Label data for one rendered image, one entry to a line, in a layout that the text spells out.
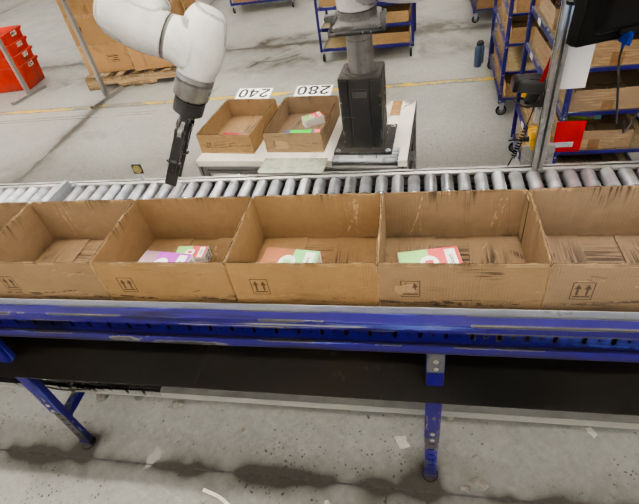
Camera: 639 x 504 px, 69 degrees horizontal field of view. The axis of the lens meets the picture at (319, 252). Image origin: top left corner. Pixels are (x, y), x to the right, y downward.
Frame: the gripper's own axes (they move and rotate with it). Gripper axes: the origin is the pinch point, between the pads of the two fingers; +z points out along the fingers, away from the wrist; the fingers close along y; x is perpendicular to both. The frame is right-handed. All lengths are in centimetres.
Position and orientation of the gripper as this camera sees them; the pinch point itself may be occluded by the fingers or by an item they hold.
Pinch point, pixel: (175, 169)
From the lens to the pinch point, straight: 132.9
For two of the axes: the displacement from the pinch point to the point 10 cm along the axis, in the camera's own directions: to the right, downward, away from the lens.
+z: -3.5, 7.7, 5.3
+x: -9.4, -2.8, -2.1
